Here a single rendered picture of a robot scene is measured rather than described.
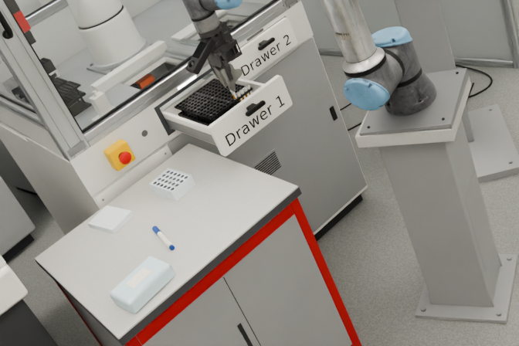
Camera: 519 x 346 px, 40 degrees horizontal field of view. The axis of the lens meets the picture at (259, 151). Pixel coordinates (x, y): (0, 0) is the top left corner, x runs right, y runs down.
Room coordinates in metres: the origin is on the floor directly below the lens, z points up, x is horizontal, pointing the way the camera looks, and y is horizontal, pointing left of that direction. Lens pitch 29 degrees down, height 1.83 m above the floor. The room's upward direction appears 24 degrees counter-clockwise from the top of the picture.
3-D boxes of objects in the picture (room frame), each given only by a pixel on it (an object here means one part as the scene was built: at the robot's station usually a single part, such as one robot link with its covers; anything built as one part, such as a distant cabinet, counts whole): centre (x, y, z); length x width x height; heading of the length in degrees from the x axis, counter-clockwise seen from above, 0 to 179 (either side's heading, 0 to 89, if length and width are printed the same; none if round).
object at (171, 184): (1.89, 0.28, 0.78); 0.12 x 0.08 x 0.04; 32
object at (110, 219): (1.87, 0.50, 0.77); 0.13 x 0.09 x 0.02; 40
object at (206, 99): (2.09, 0.07, 0.87); 0.22 x 0.18 x 0.06; 27
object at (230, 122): (1.91, -0.02, 0.87); 0.29 x 0.02 x 0.11; 117
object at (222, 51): (2.02, -0.02, 1.08); 0.09 x 0.08 x 0.12; 117
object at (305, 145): (2.65, 0.30, 0.40); 1.03 x 0.95 x 0.80; 117
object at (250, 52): (2.34, -0.16, 0.87); 0.29 x 0.02 x 0.11; 117
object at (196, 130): (2.10, 0.07, 0.86); 0.40 x 0.26 x 0.06; 27
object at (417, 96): (1.76, -0.46, 0.83); 0.15 x 0.15 x 0.10
